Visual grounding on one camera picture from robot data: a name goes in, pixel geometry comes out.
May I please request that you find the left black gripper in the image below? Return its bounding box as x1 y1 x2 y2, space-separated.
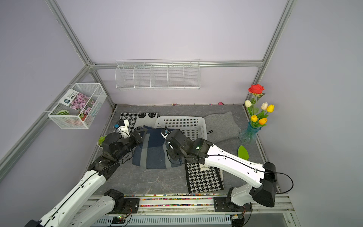
115 128 147 161

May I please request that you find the white plastic perforated basket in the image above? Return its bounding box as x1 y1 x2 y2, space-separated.
154 116 207 140

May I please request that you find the navy grey plaid scarf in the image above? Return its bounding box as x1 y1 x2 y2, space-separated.
132 126 182 169

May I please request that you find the black white houndstooth scarf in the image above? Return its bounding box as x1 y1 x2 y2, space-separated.
185 163 224 194

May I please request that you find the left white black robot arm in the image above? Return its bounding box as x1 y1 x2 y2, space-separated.
26 128 147 227

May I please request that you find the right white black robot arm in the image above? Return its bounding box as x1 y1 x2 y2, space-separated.
161 128 278 208

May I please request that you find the houndstooth and circle pattern scarf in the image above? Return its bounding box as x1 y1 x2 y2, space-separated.
120 112 159 132

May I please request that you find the small potted green plant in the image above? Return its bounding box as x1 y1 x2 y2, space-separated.
97 136 106 148

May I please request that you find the flower picture seed packet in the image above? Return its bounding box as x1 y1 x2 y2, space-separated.
59 89 95 114

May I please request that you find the green leaf shaped spatula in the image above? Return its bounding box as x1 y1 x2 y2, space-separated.
237 145 250 160

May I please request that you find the green striped ball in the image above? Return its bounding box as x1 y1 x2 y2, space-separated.
57 110 70 115

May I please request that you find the yellow tulip lower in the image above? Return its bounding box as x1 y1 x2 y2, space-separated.
251 115 259 123

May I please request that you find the white tulip left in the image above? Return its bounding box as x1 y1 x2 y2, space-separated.
244 100 252 108

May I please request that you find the white tulip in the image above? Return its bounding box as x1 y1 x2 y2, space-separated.
261 102 268 111
244 100 252 108

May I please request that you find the orange yellow tulip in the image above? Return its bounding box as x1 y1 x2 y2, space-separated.
258 118 268 127

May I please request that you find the white tulip right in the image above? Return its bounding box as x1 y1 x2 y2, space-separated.
261 102 268 111

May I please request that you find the red artificial rose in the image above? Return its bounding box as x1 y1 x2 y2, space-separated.
248 84 265 95

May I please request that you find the yellow tulip upper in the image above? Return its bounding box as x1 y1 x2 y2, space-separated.
267 105 275 113

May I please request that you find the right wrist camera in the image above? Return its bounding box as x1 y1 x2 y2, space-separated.
161 127 170 138

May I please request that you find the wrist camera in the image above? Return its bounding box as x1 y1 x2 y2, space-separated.
114 119 130 139
161 127 170 138

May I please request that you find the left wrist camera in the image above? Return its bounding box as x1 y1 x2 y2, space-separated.
114 119 130 139

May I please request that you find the white mesh wall box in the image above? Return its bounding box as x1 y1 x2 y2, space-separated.
48 83 107 129

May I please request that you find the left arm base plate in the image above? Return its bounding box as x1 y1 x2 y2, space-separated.
108 198 140 214

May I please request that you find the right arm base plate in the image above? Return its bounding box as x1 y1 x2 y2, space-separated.
213 196 252 212

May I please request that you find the white wire wall shelf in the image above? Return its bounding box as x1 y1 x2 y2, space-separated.
115 59 201 90

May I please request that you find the aluminium mounting rail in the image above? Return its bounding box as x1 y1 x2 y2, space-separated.
53 194 301 227

